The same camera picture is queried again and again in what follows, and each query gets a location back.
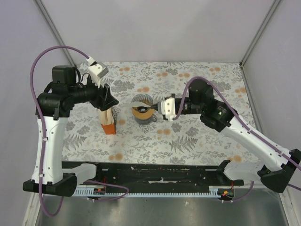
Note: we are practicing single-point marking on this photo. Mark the aluminium corner post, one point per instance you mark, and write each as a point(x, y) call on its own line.
point(55, 32)
point(264, 24)

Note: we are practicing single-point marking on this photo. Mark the glass measuring pitcher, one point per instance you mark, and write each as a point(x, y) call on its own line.
point(147, 121)

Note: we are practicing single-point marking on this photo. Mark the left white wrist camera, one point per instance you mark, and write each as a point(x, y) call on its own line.
point(97, 70)

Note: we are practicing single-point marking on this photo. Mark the left aluminium corner post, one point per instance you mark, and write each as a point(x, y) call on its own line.
point(55, 32)

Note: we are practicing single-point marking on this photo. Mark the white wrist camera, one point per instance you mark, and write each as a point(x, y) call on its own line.
point(167, 108)
point(97, 70)

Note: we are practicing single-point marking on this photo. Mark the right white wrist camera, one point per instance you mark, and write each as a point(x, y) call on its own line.
point(167, 108)

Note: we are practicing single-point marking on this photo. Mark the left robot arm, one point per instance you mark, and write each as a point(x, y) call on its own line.
point(49, 177)

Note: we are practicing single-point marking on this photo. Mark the beige paper coffee filter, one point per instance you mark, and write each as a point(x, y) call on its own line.
point(137, 104)

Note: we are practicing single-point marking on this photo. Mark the coffee filter paper box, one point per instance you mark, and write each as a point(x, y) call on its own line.
point(108, 121)

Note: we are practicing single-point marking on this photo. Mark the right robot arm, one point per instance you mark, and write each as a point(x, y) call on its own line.
point(277, 164)

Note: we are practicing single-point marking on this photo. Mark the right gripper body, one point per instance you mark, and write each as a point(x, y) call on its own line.
point(180, 102)

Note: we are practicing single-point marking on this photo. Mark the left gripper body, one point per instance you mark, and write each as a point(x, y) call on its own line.
point(100, 102)

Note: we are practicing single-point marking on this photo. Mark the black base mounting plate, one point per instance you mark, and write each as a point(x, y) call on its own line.
point(197, 175)

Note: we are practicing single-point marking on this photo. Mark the right aluminium corner post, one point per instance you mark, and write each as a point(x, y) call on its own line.
point(264, 24)

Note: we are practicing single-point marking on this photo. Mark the wooden dripper ring holder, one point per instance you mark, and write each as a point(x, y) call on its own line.
point(144, 115)

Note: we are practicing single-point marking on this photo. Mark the floral patterned table mat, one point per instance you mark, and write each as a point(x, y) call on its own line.
point(184, 141)

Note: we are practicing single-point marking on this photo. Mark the grey glass dripper cone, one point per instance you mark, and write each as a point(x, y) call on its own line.
point(145, 98)

